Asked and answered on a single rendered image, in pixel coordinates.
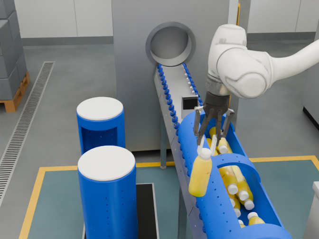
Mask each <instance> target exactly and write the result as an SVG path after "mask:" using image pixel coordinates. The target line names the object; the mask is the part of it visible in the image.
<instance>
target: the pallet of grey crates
mask: <svg viewBox="0 0 319 239"><path fill-rule="evenodd" d="M29 82H30V79H29V74H28V71H27V66H26V61H25V56H24V52H23V46H22V41H21V36H20V29H19V22H18V16H17V11H16V7H15V2H14V0H0V103H3V102H4V104H5V108H6V112H16V110H17V108H18V106H19V104H20V101H21V99H22V97H23V95H24V93H25V91H26V89H27V86H28V84H29Z"/></svg>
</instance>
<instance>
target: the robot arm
mask: <svg viewBox="0 0 319 239"><path fill-rule="evenodd" d="M246 43H247V40H246V33H245V29H243V28H242V27H239V26H237V25H233V24H225V25H221V26H219V28H218V29H217V31H216V33H215V35H214V37H213V40H212V43H211V47H210V51H209V57H208V73H207V80H206V89H207V91H206V97H205V102H204V104H203V105H202V106H201V107H197V106H195V107H194V109H195V120H194V128H193V132H194V135H195V136H197V145H198V148H197V153H198V155H199V156H201V152H202V147H203V143H204V139H205V138H204V136H203V135H204V132H205V130H206V128H207V126H208V123H209V121H210V120H211V118H215V119H216V135H213V139H212V144H211V148H210V150H211V156H214V153H215V148H216V147H217V146H218V145H219V141H220V140H221V138H225V137H226V135H227V132H228V129H229V125H230V122H231V119H232V117H233V116H234V115H235V113H234V111H233V109H229V108H228V102H229V98H230V95H231V94H232V93H233V94H234V95H236V96H237V97H239V98H242V99H247V100H251V99H256V98H258V97H260V96H261V95H263V94H264V93H265V91H266V90H267V89H269V88H270V87H271V85H272V84H273V83H274V82H275V81H277V80H281V79H284V78H288V77H291V76H294V75H296V74H299V73H301V72H303V71H305V70H306V69H308V68H310V67H311V66H313V65H315V64H316V63H318V62H319V39H318V40H316V41H315V42H313V43H312V44H310V45H308V46H307V47H305V48H304V49H302V50H300V51H299V52H297V53H295V54H294V55H291V56H288V57H284V58H274V57H271V56H270V55H269V54H268V53H267V52H258V51H251V50H247V47H246ZM202 110H204V112H205V117H204V119H203V122H202V124H201V126H200V129H199V122H200V114H201V113H202ZM225 113H226V117H225V121H224V124H223V128H222V131H221V120H222V116H223V115H224V114H225ZM198 129H199V130H198Z"/></svg>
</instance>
